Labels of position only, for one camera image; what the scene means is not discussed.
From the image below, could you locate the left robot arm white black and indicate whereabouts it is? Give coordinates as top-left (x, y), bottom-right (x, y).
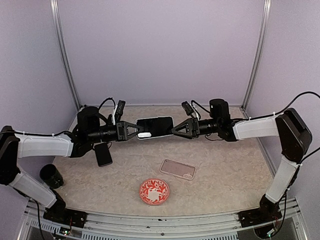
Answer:
top-left (0, 103), bottom-right (144, 223)

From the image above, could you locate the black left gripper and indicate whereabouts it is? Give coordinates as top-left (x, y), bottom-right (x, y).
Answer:
top-left (87, 120), bottom-right (143, 143)

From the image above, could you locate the light blue phone case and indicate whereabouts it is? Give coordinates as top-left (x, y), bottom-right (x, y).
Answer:
top-left (134, 116), bottom-right (175, 140)

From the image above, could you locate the aluminium frame post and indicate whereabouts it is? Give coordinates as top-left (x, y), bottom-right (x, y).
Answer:
top-left (50, 0), bottom-right (82, 110)
top-left (241, 0), bottom-right (272, 111)

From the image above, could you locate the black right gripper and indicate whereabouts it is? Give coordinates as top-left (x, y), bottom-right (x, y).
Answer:
top-left (171, 116), bottom-right (221, 139)

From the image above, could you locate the left aluminium frame post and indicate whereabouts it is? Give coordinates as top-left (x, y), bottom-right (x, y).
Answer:
top-left (50, 0), bottom-right (82, 110)

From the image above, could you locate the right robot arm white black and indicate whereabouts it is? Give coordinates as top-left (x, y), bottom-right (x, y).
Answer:
top-left (171, 98), bottom-right (313, 227)

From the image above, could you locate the black phone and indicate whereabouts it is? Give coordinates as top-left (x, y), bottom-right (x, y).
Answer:
top-left (94, 142), bottom-right (113, 167)
top-left (136, 117), bottom-right (174, 137)

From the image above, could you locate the front aluminium rail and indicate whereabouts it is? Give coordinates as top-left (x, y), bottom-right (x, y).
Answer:
top-left (23, 197), bottom-right (305, 240)

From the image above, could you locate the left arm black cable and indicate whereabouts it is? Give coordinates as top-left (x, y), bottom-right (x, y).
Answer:
top-left (97, 97), bottom-right (117, 121)

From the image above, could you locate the right aluminium frame post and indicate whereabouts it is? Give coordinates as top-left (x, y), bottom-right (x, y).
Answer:
top-left (241, 0), bottom-right (272, 111)

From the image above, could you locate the clear pink phone case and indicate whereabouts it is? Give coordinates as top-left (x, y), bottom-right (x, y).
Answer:
top-left (159, 159), bottom-right (196, 181)

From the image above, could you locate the red white patterned bowl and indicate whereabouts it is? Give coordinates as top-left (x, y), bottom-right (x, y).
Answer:
top-left (138, 178), bottom-right (170, 206)

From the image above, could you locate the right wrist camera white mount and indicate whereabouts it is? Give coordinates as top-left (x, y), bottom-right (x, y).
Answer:
top-left (181, 101), bottom-right (201, 120)

